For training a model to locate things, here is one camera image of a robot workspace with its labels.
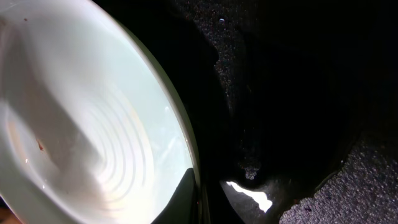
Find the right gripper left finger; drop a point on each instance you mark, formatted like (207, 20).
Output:
(182, 207)

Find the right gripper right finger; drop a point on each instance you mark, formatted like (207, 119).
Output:
(226, 201)

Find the light blue plate top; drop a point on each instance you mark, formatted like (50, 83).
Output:
(92, 129)

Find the black round tray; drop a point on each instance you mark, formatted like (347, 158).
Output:
(283, 90)

